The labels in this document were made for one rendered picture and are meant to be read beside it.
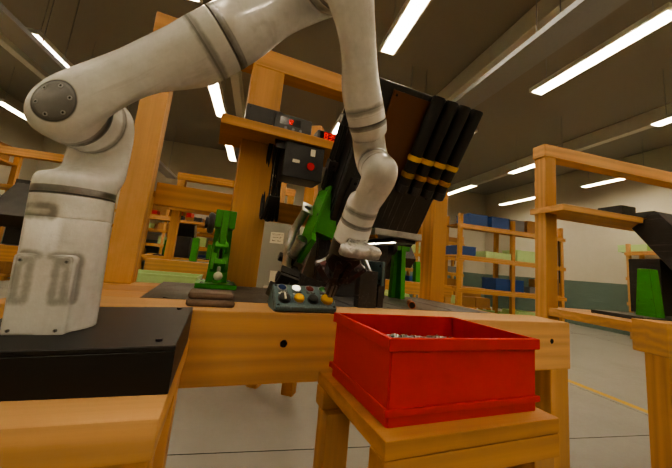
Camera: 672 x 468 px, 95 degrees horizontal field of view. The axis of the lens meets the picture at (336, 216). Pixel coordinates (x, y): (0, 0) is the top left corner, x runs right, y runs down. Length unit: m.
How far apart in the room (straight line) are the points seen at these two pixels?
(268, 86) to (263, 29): 0.98
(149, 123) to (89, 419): 1.14
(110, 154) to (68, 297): 0.21
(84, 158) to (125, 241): 0.77
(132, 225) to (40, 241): 0.83
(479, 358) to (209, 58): 0.61
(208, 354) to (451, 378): 0.46
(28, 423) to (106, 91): 0.36
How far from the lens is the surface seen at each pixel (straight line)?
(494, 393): 0.64
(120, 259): 1.33
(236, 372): 0.74
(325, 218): 1.01
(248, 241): 1.31
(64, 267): 0.51
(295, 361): 0.76
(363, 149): 0.63
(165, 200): 1.42
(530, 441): 0.68
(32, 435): 0.43
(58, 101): 0.53
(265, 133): 1.29
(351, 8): 0.54
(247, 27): 0.52
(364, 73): 0.55
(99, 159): 0.57
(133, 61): 0.52
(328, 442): 0.71
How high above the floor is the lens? 1.02
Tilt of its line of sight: 9 degrees up
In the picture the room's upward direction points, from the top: 6 degrees clockwise
